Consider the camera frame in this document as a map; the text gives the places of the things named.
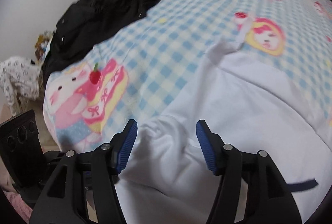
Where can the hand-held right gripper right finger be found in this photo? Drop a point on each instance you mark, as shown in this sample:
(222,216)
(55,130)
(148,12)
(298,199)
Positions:
(205,146)

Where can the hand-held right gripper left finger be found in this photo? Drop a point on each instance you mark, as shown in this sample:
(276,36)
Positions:
(127,146)

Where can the white garment with navy trim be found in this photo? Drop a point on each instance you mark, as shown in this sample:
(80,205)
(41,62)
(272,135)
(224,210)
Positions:
(246,109)

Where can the white grey patterned cloth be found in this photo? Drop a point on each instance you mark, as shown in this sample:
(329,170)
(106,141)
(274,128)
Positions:
(15,76)

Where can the blue checked printed blanket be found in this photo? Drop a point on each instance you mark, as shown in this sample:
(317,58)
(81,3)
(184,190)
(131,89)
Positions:
(168,32)

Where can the black jacket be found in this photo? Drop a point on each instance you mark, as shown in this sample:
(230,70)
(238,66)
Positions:
(103,6)

